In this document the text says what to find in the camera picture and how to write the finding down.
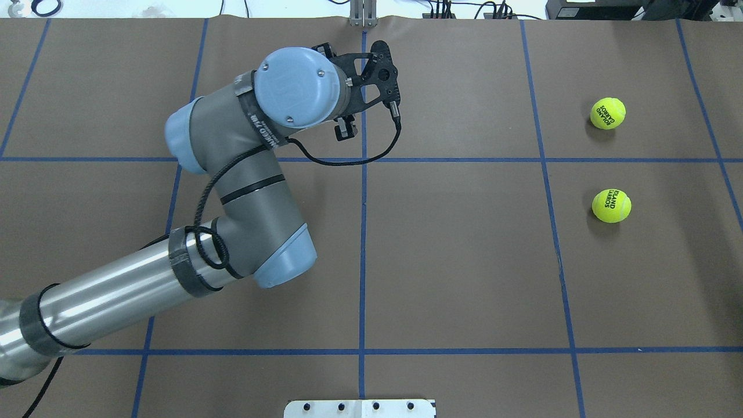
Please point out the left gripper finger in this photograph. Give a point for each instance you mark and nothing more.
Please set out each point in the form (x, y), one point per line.
(326, 50)
(345, 128)

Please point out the yellow tennis ball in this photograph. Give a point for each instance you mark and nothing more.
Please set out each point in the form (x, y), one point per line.
(611, 206)
(607, 113)

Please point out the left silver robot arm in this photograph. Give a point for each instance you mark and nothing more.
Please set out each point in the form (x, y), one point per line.
(245, 225)

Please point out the black box with label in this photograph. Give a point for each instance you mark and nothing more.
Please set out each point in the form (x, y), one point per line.
(592, 10)

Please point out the aluminium frame post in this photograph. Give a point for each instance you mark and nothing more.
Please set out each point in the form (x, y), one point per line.
(363, 13)

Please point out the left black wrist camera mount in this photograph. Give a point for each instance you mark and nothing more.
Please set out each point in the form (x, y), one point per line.
(370, 69)

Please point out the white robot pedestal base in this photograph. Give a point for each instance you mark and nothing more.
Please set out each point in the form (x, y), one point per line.
(361, 408)

